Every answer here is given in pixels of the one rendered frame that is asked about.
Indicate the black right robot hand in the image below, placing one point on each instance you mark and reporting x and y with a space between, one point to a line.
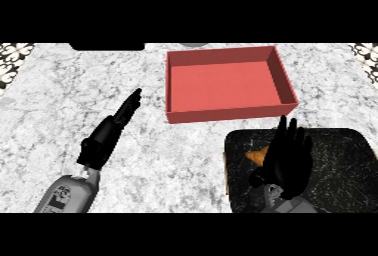
288 156

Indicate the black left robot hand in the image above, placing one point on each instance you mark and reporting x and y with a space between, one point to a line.
105 136

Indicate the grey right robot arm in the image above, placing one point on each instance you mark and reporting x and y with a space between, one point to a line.
285 201

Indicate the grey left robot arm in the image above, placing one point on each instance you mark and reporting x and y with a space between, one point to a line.
68 195

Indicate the orange croissant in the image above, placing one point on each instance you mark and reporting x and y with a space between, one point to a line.
259 155

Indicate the black tray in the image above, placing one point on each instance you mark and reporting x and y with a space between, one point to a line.
340 170

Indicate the red cardboard box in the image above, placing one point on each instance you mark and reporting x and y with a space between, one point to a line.
229 83

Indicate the black appliance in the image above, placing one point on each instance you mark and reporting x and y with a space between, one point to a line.
107 46

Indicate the grey round object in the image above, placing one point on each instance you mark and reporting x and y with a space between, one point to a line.
194 44

